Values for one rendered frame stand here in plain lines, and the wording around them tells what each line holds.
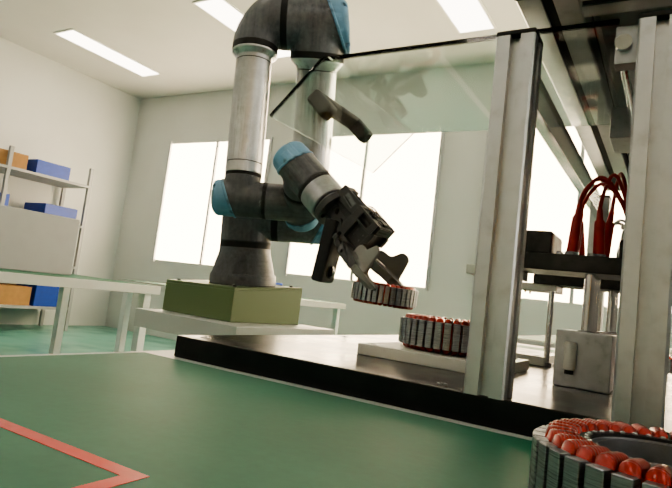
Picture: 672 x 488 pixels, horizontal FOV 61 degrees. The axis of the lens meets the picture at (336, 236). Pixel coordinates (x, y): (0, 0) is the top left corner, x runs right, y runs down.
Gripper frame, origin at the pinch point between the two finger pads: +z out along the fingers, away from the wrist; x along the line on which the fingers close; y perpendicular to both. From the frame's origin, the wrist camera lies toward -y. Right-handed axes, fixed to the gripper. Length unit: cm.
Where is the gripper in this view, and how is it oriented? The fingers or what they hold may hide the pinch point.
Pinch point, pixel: (389, 294)
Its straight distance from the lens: 96.4
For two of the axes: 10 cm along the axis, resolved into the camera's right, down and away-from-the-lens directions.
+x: 5.1, 1.4, 8.5
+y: 6.5, -7.1, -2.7
